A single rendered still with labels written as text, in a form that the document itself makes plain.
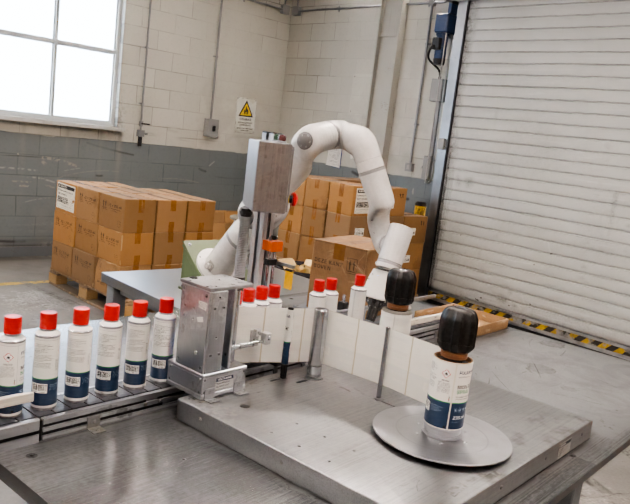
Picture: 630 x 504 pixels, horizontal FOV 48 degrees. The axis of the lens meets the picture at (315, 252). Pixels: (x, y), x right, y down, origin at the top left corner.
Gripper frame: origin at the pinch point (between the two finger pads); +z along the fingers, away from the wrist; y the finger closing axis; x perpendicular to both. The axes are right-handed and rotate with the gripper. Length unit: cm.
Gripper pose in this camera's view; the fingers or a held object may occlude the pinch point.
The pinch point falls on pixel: (371, 314)
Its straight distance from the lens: 236.4
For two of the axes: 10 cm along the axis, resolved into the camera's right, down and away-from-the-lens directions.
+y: 7.5, 1.9, -6.3
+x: 5.7, 2.9, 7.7
